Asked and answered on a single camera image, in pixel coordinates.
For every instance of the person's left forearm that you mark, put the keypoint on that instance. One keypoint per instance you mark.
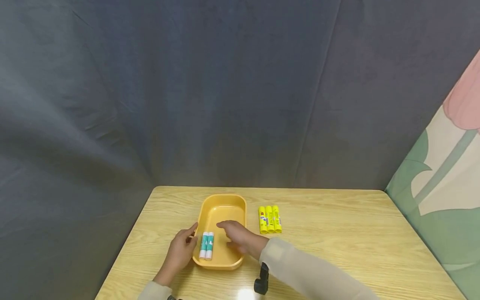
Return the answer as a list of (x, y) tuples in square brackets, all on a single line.
[(159, 287)]

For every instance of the person's right thumb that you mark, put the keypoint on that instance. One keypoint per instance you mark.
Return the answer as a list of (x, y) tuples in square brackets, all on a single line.
[(234, 246)]

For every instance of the person's right fingers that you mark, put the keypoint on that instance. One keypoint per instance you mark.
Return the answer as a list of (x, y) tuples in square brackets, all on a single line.
[(227, 226)]

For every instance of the person's right forearm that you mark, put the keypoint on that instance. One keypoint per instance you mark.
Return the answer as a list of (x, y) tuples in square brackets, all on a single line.
[(311, 275)]

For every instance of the person's left fingers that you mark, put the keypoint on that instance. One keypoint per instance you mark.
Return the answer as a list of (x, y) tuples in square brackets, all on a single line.
[(192, 240)]

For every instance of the yellow plastic tray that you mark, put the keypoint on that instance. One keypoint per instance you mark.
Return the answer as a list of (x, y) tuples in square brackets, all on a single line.
[(221, 210)]

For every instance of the person's right hand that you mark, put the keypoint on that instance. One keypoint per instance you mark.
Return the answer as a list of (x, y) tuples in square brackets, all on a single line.
[(242, 239)]

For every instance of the yellow glue stick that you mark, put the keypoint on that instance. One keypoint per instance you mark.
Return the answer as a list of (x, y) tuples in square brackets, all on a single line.
[(262, 220), (276, 218), (269, 219)]

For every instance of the person's left hand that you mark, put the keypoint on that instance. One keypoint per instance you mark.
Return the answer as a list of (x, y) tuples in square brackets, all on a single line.
[(180, 252)]

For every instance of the person's left thumb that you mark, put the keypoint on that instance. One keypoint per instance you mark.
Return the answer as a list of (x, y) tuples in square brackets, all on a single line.
[(192, 229)]

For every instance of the teal and white glue stick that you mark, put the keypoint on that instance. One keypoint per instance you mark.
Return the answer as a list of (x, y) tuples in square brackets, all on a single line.
[(209, 246), (203, 246)]

